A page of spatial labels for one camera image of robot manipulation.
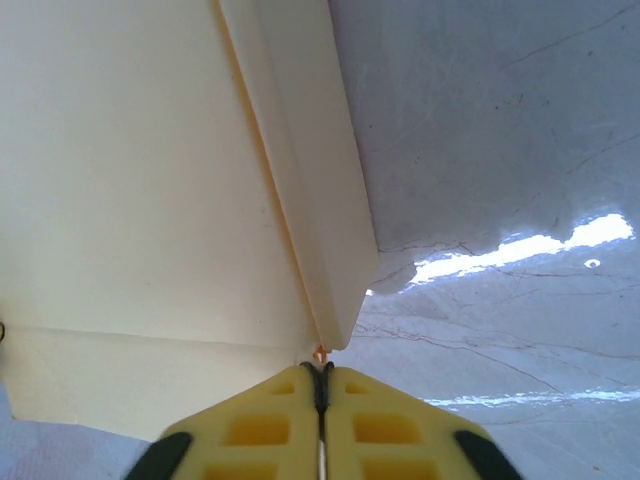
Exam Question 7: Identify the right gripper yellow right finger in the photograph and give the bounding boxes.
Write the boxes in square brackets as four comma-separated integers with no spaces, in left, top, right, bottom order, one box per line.
[321,366,522,480]

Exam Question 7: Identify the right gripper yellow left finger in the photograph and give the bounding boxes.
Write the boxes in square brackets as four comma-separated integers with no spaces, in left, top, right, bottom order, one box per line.
[122,363,322,480]

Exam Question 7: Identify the yellow paper box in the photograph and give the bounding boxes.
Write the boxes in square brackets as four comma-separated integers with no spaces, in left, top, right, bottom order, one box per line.
[0,0,380,444]

